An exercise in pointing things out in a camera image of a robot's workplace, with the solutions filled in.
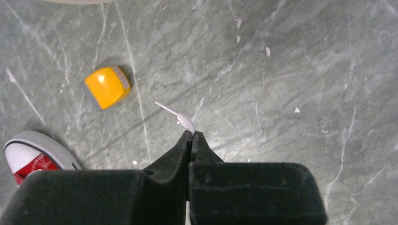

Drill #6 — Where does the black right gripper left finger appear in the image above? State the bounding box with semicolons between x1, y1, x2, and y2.
0;131;193;225

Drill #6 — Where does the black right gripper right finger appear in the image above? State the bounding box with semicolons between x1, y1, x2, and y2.
189;132;327;225

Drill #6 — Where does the red canvas sneaker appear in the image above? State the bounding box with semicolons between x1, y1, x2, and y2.
3;130;82;186

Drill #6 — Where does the small yellow cube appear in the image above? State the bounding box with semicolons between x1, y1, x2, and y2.
80;66;131;110

